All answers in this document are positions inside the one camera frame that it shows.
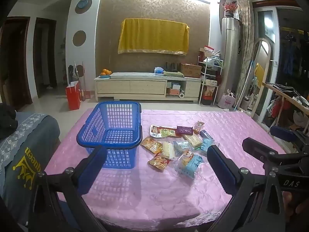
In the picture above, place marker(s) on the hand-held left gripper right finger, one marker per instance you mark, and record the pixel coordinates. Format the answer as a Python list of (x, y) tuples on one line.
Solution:
[(221, 170)]

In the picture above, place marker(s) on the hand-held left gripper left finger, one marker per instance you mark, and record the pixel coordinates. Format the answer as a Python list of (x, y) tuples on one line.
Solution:
[(93, 171)]

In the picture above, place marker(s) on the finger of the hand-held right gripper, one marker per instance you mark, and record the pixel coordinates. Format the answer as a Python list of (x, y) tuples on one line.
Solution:
[(260, 149), (283, 133)]

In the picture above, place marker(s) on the clear wafer biscuit pack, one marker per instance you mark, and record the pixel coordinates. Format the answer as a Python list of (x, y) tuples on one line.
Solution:
[(193, 140)]

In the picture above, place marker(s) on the blue plastic basket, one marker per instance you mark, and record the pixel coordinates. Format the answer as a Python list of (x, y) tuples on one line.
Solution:
[(115, 137)]

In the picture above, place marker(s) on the purple snack packet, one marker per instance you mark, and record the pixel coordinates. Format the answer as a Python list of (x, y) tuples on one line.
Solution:
[(184, 131)]

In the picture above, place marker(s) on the red orange konjac snack packet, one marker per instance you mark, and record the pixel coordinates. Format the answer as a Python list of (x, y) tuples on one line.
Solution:
[(158, 162)]

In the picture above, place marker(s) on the person's right hand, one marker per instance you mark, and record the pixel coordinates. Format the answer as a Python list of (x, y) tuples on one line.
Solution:
[(297, 204)]

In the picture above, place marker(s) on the blue white snack packet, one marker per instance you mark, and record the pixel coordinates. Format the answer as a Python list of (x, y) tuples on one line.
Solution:
[(194, 166)]

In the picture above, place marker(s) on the light blue snack packet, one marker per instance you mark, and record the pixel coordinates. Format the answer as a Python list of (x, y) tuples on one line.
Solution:
[(207, 145)]

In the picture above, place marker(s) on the wooden clothes rack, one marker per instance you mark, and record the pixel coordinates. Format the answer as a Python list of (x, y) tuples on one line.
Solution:
[(287, 101)]

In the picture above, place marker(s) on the small dark blue packet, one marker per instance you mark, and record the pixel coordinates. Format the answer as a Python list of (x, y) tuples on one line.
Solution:
[(206, 134)]

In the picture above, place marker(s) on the pale green snack packet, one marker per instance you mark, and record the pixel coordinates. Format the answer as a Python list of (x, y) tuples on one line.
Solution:
[(182, 146)]

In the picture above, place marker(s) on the small brown snack packet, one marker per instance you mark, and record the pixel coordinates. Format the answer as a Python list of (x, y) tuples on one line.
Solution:
[(198, 127)]

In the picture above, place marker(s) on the pink gift bag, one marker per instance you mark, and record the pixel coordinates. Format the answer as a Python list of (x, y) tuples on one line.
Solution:
[(227, 101)]

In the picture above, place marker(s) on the arched floor mirror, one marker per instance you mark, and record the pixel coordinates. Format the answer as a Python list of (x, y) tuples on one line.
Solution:
[(262, 77)]

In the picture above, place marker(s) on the pink tablecloth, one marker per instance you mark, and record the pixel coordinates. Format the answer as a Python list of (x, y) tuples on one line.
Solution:
[(149, 198)]

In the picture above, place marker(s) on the grey crown print seat cover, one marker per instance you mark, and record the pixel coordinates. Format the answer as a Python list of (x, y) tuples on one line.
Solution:
[(36, 135)]

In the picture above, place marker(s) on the red white snack pack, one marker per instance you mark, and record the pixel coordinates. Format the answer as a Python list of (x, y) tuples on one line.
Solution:
[(160, 131)]

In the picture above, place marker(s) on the red snack bag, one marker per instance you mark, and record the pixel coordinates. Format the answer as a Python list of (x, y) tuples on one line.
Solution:
[(208, 95)]

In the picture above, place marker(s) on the red paper bag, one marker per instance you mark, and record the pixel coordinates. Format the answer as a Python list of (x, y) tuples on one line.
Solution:
[(73, 96)]

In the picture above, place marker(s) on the paper roll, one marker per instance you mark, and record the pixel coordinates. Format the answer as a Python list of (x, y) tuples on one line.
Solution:
[(181, 95)]

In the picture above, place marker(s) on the broom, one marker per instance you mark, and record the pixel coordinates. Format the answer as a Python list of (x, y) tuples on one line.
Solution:
[(84, 87)]

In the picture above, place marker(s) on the white metal rack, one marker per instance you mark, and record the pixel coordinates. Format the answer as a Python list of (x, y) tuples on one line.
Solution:
[(211, 77)]

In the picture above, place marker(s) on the boxes in cabinet shelf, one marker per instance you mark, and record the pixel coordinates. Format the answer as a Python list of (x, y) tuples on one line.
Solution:
[(173, 89)]

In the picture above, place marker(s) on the beige tv cabinet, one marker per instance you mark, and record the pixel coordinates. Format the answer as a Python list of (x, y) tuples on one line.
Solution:
[(135, 85)]

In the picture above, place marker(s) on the standing air conditioner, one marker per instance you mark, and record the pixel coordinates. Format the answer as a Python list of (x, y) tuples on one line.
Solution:
[(231, 53)]

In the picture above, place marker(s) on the patterned curtain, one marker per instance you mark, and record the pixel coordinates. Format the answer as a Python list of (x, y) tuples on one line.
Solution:
[(245, 41)]

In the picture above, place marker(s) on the pile of oranges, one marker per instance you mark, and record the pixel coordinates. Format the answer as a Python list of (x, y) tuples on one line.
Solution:
[(106, 72)]

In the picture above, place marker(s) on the black cloth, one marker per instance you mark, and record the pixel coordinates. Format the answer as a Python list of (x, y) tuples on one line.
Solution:
[(7, 119)]

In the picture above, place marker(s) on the cardboard box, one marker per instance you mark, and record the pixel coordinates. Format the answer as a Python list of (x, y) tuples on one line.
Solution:
[(190, 70)]

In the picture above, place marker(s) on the green folded cloth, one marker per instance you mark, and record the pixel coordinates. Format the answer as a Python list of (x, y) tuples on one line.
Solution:
[(173, 73)]

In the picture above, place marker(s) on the red white box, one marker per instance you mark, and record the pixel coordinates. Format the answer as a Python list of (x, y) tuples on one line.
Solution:
[(208, 51)]

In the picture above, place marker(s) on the black router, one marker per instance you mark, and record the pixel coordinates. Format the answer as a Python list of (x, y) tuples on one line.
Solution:
[(171, 67)]

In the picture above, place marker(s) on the blue tissue box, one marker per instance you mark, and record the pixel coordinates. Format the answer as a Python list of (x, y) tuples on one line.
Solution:
[(158, 70)]

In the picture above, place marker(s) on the dark wooden door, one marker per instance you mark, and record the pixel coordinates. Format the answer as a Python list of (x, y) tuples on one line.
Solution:
[(44, 53), (14, 62)]

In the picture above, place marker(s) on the red flower vase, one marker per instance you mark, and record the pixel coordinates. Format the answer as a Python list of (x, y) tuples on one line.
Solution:
[(230, 7)]

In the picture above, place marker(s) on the yellow cloth cover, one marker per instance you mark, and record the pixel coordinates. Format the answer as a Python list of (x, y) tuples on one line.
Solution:
[(153, 36)]

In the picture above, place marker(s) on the round brown wall decoration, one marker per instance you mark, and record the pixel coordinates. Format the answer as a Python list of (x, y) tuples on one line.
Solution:
[(79, 38)]

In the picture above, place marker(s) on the round blue wall plate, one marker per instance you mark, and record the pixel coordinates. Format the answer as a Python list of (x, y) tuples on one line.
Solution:
[(83, 4)]

